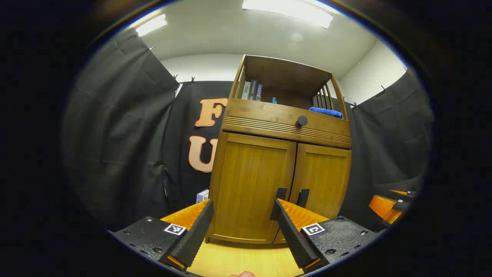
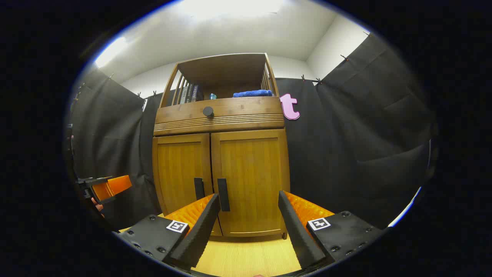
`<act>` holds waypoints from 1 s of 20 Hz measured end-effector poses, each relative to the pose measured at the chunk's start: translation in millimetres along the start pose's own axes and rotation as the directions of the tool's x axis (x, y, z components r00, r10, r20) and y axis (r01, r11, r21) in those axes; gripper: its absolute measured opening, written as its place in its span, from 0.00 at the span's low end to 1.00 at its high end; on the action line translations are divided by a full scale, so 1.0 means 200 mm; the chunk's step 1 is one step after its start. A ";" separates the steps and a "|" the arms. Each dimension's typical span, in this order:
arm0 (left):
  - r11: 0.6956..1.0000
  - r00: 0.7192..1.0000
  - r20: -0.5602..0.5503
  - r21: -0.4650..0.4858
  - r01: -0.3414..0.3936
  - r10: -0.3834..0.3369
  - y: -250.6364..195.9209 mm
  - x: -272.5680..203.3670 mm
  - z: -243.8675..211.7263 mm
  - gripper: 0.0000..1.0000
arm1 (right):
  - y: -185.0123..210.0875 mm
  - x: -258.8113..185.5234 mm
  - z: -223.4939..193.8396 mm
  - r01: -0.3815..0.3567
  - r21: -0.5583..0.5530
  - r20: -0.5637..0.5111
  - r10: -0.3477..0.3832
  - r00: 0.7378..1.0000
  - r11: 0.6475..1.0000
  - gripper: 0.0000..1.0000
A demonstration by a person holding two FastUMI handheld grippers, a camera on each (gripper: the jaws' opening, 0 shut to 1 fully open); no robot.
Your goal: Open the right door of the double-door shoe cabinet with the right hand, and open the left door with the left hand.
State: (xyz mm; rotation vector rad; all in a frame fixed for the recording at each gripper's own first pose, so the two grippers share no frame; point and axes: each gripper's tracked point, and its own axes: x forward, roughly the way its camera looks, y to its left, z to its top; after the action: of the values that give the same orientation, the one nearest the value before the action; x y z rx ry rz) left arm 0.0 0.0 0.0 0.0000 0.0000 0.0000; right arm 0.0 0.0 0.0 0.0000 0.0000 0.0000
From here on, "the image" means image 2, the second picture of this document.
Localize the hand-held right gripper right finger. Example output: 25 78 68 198
278 190 385 270

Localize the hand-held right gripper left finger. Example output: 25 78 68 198
117 194 221 270

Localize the wooden cabinet door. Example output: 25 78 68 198
153 133 223 236
211 129 291 237

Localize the wooden double-door shoe cabinet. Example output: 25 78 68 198
152 53 291 240

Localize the black backdrop cloth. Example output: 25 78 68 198
71 33 437 231

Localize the wooden drawer with black knob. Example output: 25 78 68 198
154 96 285 136

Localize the blue folded towel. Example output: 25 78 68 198
233 90 273 98

